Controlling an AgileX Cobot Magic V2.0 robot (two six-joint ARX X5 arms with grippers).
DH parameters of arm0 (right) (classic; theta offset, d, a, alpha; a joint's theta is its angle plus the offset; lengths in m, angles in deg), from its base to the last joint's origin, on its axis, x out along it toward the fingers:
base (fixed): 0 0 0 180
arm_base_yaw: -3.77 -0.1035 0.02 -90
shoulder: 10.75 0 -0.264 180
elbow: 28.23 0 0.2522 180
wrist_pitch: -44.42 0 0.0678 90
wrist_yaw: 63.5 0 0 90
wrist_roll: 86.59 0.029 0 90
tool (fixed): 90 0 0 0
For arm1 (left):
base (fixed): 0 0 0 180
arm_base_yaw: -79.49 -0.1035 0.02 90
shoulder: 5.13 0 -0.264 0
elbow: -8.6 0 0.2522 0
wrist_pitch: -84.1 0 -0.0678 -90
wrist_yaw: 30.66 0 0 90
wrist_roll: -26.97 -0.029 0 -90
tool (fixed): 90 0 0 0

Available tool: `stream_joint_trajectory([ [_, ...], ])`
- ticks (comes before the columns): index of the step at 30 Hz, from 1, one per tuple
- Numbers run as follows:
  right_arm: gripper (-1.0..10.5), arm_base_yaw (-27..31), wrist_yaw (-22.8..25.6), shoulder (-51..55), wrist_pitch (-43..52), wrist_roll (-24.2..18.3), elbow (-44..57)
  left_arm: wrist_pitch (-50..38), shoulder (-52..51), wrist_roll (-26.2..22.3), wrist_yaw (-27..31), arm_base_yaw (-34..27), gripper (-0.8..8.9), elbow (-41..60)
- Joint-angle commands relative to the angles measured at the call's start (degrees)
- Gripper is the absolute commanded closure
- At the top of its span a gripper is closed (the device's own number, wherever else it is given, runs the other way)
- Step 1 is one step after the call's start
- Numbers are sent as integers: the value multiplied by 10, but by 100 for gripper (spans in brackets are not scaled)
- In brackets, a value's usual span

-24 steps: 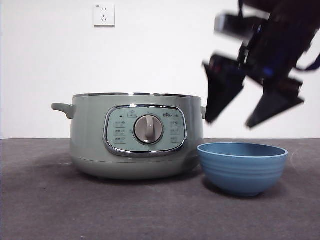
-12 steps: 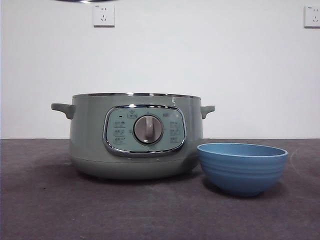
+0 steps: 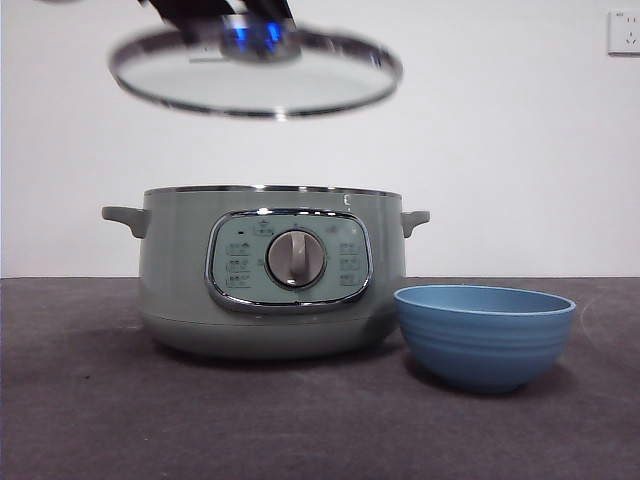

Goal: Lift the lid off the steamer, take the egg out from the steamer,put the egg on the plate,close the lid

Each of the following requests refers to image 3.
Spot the glass lid with green knob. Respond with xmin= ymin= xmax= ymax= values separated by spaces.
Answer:
xmin=108 ymin=13 xmax=404 ymax=122

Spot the pale green electric steamer pot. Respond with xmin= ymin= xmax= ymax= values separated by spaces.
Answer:
xmin=101 ymin=184 xmax=431 ymax=361

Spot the blue ribbed bowl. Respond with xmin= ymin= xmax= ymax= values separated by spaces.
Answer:
xmin=393 ymin=284 xmax=577 ymax=396

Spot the white wall socket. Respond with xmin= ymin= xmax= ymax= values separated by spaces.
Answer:
xmin=607 ymin=10 xmax=640 ymax=56

